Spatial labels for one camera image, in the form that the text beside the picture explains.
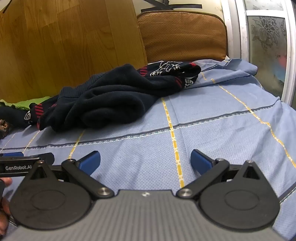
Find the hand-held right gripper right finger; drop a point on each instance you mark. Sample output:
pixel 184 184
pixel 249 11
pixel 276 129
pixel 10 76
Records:
pixel 200 162

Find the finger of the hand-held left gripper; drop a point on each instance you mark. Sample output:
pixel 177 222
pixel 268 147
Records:
pixel 47 158
pixel 11 154

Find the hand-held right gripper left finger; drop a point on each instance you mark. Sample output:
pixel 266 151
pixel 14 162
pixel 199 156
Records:
pixel 90 162

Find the dark patterned knit sweater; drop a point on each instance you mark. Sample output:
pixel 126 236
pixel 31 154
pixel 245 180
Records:
pixel 111 99

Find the person's left hand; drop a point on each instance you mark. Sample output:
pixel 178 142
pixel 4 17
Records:
pixel 4 215

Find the floral cloth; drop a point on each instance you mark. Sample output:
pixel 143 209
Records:
pixel 4 129

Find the blue checked bedsheet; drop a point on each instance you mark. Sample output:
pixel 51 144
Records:
pixel 219 139

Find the dark cloth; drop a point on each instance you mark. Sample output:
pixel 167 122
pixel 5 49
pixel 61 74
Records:
pixel 11 117

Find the green cloth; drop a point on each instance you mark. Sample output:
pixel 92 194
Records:
pixel 25 103

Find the wood-grain board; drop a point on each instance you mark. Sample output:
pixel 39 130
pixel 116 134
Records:
pixel 69 46

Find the brown cushion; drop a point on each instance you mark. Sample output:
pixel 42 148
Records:
pixel 182 37

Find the sliding glass door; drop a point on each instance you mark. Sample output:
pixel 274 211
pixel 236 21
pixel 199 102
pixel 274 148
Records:
pixel 234 30

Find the black tape strips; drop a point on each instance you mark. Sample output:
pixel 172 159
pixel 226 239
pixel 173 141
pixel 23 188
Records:
pixel 159 7

